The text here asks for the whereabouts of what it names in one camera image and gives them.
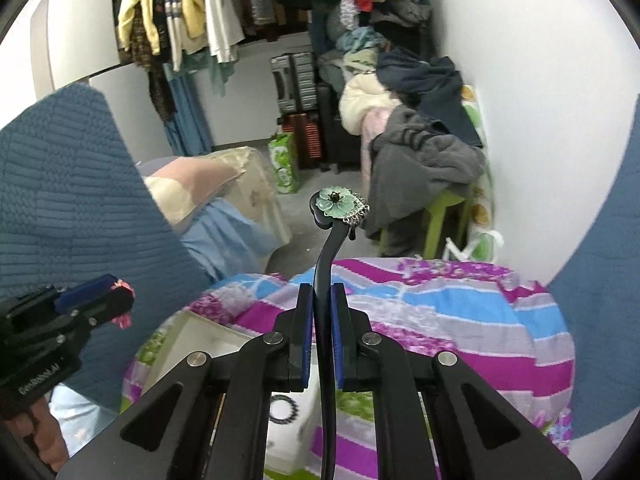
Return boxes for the black suitcase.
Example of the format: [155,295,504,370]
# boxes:
[315,82,363,171]

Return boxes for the grey hoodie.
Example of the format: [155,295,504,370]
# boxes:
[362,105,486,256]

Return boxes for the floral bag white handles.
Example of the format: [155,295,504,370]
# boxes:
[445,85,501,263]

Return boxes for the grey-green cardboard box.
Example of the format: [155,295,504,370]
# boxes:
[135,308,323,478]

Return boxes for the green shopping bag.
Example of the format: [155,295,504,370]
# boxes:
[267,130,301,195]

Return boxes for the light blue patterned cloth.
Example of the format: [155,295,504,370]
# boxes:
[335,27,386,61]

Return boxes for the pink bow hair clip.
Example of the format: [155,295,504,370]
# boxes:
[111,280,137,331]

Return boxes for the grey suitcase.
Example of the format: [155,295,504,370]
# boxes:
[270,52,318,113]

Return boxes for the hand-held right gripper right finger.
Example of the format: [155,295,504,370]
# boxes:
[329,282,583,480]

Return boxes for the green plastic stool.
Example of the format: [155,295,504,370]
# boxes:
[377,185,476,258]

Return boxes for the white cabinet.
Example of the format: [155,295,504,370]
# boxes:
[35,0,123,93]

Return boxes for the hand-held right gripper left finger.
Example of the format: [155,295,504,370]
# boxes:
[57,282,316,480]

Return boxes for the person's left hand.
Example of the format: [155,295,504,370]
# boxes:
[27,394,69,472]

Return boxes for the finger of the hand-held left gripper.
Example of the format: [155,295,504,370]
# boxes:
[64,285,136,332]
[54,274,122,312]

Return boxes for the navy jacket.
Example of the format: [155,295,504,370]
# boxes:
[375,47,483,148]

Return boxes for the pink pillow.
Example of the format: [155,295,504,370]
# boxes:
[142,155,246,226]

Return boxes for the teal scarf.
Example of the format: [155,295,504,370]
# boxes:
[182,50,236,96]

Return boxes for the dark plaid shirt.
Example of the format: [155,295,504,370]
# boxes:
[130,10,176,123]

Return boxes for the yellow jacket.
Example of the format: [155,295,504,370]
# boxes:
[117,0,168,53]

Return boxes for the black hair tie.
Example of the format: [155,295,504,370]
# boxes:
[269,394,302,427]

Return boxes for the blue quilted cushion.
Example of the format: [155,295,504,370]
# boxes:
[0,82,213,413]
[545,110,640,441]

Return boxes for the yellow hoodie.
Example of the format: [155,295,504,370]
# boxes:
[177,0,208,53]

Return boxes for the cream fleece garment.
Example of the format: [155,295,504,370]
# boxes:
[339,74,401,136]

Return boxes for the white shirt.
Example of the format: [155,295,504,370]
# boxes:
[202,0,246,63]

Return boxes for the beige floral quilt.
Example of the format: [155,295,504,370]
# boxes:
[215,146,293,256]

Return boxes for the dark red suitcase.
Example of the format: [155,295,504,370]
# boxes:
[280,110,323,171]

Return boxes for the striped floral blanket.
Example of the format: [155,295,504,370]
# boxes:
[122,255,576,480]

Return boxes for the white striped sweater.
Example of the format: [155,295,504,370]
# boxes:
[162,0,186,71]

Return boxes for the blue hanging cloth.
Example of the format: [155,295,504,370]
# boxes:
[162,67,213,157]

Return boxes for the black headband green flower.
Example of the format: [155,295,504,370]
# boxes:
[308,186,373,480]

